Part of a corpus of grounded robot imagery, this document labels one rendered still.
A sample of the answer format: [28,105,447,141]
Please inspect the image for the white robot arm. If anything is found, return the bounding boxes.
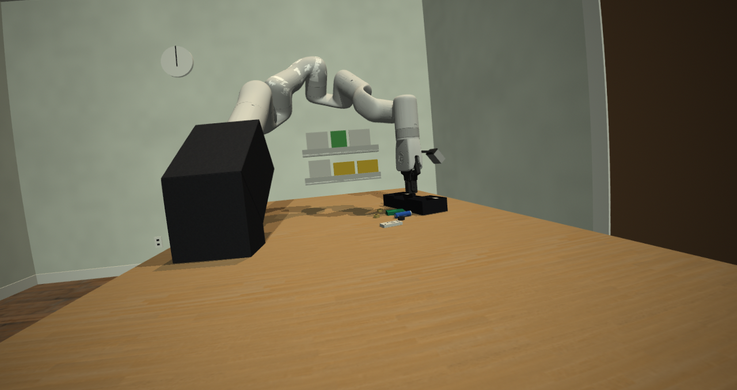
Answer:
[227,56,420,139]

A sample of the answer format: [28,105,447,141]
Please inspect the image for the white domino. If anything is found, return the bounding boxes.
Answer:
[380,220,403,228]

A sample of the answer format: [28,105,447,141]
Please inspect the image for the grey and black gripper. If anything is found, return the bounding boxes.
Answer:
[396,137,423,194]

